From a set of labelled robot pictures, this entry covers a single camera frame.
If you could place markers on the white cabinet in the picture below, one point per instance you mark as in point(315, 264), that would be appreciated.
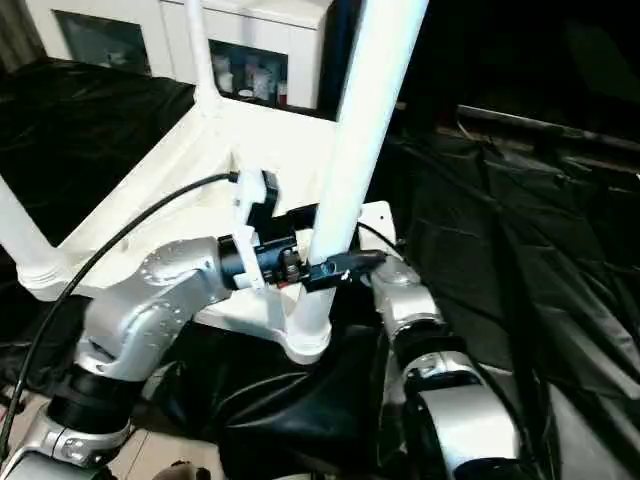
point(200, 30)

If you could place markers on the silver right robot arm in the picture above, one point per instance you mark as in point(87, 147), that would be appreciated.
point(430, 360)

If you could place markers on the red carton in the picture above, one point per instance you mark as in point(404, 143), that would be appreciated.
point(282, 92)

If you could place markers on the black plastic mat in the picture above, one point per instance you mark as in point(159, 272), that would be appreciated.
point(540, 250)

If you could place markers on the grey curtain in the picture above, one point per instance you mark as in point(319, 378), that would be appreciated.
point(20, 35)

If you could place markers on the black left robot foot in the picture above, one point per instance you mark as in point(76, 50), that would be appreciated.
point(180, 472)

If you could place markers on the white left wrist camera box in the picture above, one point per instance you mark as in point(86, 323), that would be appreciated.
point(255, 215)

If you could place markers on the grey metal bar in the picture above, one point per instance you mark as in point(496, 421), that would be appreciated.
point(550, 125)

